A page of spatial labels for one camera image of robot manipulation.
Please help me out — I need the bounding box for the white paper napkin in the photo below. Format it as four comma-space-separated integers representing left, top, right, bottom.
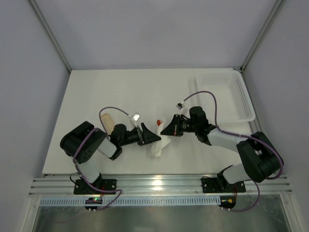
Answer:
150, 116, 171, 158

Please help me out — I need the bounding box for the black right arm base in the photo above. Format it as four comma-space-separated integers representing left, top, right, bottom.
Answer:
201, 165, 246, 193

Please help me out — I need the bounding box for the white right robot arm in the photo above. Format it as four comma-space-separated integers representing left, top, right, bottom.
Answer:
160, 106, 283, 191

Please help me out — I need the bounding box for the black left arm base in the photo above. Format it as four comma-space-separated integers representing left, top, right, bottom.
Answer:
69, 173, 117, 195

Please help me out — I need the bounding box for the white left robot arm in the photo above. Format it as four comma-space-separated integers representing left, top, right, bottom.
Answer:
60, 121, 161, 184

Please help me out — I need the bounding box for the beige utensil case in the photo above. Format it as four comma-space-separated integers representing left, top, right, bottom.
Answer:
100, 113, 115, 134

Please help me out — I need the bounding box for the white perforated plastic basket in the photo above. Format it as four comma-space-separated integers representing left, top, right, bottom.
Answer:
188, 70, 255, 125

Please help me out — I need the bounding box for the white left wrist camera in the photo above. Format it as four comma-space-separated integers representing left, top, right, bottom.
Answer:
127, 112, 140, 128

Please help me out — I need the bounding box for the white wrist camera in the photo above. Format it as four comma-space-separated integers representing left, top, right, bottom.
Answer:
127, 112, 140, 128
176, 101, 189, 116

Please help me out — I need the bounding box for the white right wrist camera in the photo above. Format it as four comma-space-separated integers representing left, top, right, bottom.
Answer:
176, 101, 189, 116

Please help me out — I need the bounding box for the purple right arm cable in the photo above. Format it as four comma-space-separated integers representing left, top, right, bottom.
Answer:
182, 90, 284, 212

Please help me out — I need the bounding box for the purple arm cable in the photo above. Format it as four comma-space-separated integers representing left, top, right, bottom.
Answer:
72, 106, 136, 218
182, 90, 284, 212

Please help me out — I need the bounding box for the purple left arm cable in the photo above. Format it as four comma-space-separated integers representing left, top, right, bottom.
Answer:
72, 106, 136, 218

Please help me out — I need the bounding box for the slotted white cable duct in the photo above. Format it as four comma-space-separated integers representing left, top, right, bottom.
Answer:
40, 195, 221, 207

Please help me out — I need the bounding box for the aluminium front rail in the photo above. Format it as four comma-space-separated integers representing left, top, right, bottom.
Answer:
28, 173, 293, 196

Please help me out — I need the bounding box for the right aluminium frame post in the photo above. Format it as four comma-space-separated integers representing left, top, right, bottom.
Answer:
240, 0, 286, 73

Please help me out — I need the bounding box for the aluminium frame post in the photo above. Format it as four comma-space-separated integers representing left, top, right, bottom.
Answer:
28, 0, 72, 73
240, 0, 286, 73

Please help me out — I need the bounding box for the left aluminium frame post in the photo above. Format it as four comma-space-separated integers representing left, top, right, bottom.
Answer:
28, 0, 72, 73

